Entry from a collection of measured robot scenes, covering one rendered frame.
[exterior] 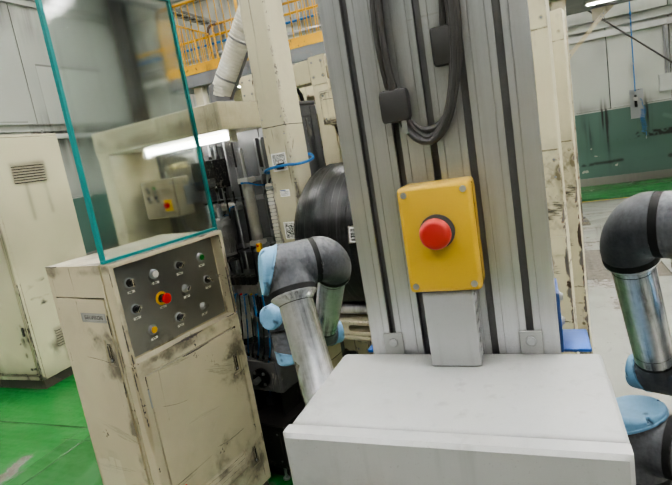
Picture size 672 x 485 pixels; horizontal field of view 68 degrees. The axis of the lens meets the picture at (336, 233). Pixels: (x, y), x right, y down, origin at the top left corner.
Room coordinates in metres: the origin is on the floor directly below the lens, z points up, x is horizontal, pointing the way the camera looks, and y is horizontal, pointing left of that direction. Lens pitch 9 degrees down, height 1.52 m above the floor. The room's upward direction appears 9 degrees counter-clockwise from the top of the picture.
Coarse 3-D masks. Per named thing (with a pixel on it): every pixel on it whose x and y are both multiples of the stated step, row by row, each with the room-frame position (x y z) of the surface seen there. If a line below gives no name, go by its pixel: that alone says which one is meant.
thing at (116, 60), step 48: (48, 0) 1.72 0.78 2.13; (96, 0) 1.87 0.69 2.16; (144, 0) 2.05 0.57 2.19; (48, 48) 1.69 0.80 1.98; (96, 48) 1.83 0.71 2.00; (144, 48) 2.00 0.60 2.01; (96, 96) 1.79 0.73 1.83; (144, 96) 1.96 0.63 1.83; (96, 144) 1.76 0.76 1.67; (144, 144) 1.92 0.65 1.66; (192, 144) 2.12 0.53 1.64; (96, 192) 1.72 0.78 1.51; (144, 192) 1.88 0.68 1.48; (192, 192) 2.07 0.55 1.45; (96, 240) 1.69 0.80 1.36; (144, 240) 1.84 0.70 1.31
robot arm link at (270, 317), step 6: (270, 306) 1.44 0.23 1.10; (276, 306) 1.45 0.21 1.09; (264, 312) 1.44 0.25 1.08; (270, 312) 1.43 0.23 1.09; (276, 312) 1.43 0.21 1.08; (264, 318) 1.44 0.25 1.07; (270, 318) 1.43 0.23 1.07; (276, 318) 1.42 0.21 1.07; (264, 324) 1.44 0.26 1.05; (270, 324) 1.43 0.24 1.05; (276, 324) 1.42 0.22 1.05; (282, 324) 1.44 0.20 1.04; (270, 330) 1.45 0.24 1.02; (276, 330) 1.44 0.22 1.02
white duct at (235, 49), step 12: (240, 24) 2.49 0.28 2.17; (228, 36) 2.55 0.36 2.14; (240, 36) 2.51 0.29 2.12; (228, 48) 2.54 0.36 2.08; (240, 48) 2.53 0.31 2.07; (228, 60) 2.55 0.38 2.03; (240, 60) 2.56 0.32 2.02; (216, 72) 2.62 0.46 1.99; (228, 72) 2.57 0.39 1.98; (216, 84) 2.61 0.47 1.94; (228, 84) 2.60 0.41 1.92; (228, 96) 2.63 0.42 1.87
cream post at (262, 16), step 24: (240, 0) 2.12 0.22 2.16; (264, 0) 2.07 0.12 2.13; (264, 24) 2.07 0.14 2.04; (264, 48) 2.08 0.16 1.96; (288, 48) 2.16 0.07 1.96; (264, 72) 2.10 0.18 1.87; (288, 72) 2.13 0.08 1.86; (264, 96) 2.11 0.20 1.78; (288, 96) 2.11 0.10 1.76; (264, 120) 2.12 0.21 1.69; (288, 120) 2.09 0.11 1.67; (288, 144) 2.07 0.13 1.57; (288, 168) 2.08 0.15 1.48; (288, 216) 2.10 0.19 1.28; (288, 240) 2.11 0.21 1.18; (336, 360) 2.12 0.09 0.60
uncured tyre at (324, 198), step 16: (320, 176) 1.93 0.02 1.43; (336, 176) 1.88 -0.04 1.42; (304, 192) 1.90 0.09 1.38; (320, 192) 1.85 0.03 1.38; (336, 192) 1.81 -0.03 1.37; (304, 208) 1.85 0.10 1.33; (320, 208) 1.81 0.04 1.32; (336, 208) 1.77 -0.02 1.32; (304, 224) 1.83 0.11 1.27; (320, 224) 1.79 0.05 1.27; (336, 224) 1.75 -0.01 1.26; (352, 224) 1.74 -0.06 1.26; (336, 240) 1.74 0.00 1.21; (352, 256) 1.73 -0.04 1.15; (352, 272) 1.74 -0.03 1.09; (352, 288) 1.78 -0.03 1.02
